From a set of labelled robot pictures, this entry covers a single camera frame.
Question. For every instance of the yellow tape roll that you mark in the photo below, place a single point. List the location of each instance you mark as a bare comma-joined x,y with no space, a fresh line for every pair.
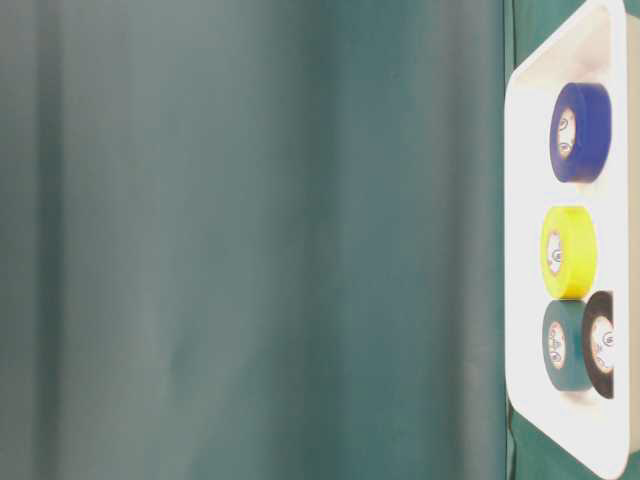
568,252

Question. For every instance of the green tape roll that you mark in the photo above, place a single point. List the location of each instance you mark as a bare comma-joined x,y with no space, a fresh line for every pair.
561,344

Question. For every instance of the blue tape roll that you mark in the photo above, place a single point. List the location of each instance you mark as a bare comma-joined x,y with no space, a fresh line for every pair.
580,132

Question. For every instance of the black tape roll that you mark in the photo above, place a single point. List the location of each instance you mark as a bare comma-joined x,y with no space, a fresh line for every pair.
598,342

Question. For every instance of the white plastic tray case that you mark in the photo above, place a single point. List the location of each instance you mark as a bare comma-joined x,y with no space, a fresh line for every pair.
598,43

